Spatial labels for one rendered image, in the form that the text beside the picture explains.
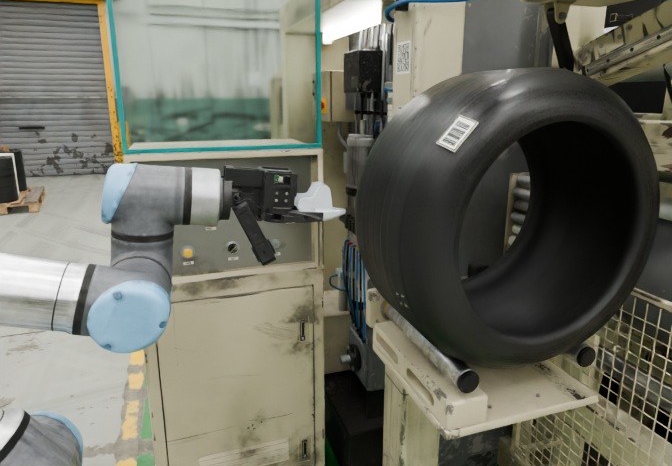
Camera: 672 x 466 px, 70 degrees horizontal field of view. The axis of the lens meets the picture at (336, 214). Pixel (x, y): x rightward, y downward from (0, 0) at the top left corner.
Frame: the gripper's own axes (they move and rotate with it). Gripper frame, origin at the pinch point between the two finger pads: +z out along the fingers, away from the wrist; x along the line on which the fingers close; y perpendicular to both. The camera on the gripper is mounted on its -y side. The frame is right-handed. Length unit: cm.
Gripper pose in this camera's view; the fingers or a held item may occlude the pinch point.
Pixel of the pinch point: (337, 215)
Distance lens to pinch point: 83.4
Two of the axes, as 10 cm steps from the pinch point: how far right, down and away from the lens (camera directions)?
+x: -3.2, -2.2, 9.2
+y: 1.1, -9.7, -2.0
